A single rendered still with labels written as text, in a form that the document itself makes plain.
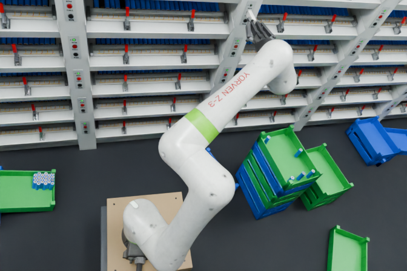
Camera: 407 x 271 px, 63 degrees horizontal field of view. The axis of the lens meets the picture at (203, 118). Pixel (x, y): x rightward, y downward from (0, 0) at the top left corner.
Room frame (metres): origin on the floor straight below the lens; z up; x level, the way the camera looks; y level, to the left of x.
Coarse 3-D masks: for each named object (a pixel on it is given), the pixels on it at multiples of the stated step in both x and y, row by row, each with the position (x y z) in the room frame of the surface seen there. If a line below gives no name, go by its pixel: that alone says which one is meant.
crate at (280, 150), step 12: (264, 132) 1.08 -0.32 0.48; (276, 132) 1.14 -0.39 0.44; (288, 132) 1.17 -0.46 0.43; (264, 144) 1.03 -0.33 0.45; (276, 144) 1.09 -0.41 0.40; (288, 144) 1.12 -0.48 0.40; (300, 144) 1.11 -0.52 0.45; (276, 156) 1.02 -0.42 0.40; (288, 156) 1.04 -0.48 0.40; (300, 156) 1.07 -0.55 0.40; (276, 168) 0.92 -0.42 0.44; (288, 168) 0.97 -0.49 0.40; (300, 168) 1.00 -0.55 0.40; (312, 168) 1.00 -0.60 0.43; (288, 180) 0.85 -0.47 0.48; (300, 180) 0.92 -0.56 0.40; (312, 180) 0.94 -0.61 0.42
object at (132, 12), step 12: (96, 12) 1.01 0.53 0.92; (108, 12) 1.04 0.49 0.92; (120, 12) 1.06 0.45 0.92; (132, 12) 1.08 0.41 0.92; (144, 12) 1.11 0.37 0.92; (156, 12) 1.13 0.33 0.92; (168, 12) 1.16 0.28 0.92; (180, 12) 1.18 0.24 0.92; (204, 12) 1.24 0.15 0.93; (216, 12) 1.27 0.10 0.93
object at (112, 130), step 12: (96, 120) 1.01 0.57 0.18; (108, 120) 1.04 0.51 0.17; (120, 120) 1.07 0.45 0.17; (132, 120) 1.10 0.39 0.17; (144, 120) 1.13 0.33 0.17; (156, 120) 1.16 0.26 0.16; (168, 120) 1.19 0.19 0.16; (96, 132) 0.96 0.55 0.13; (108, 132) 0.99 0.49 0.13; (120, 132) 1.02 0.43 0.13; (132, 132) 1.05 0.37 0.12; (144, 132) 1.07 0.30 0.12; (156, 132) 1.10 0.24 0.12
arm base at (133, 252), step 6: (126, 240) 0.40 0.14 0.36; (126, 246) 0.38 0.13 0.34; (132, 246) 0.38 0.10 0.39; (138, 246) 0.38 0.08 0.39; (126, 252) 0.36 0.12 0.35; (132, 252) 0.35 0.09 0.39; (138, 252) 0.36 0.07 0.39; (126, 258) 0.34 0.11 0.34; (132, 258) 0.34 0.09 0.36; (138, 258) 0.34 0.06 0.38; (144, 258) 0.35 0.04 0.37; (138, 264) 0.32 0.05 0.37; (138, 270) 0.30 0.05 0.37
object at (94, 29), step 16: (96, 16) 1.02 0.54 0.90; (112, 16) 1.05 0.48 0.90; (224, 16) 1.27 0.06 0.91; (96, 32) 0.96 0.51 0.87; (112, 32) 0.98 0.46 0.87; (128, 32) 1.02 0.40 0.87; (144, 32) 1.05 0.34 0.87; (160, 32) 1.08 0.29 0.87; (176, 32) 1.11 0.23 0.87; (192, 32) 1.15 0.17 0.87; (208, 32) 1.18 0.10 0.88; (224, 32) 1.22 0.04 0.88
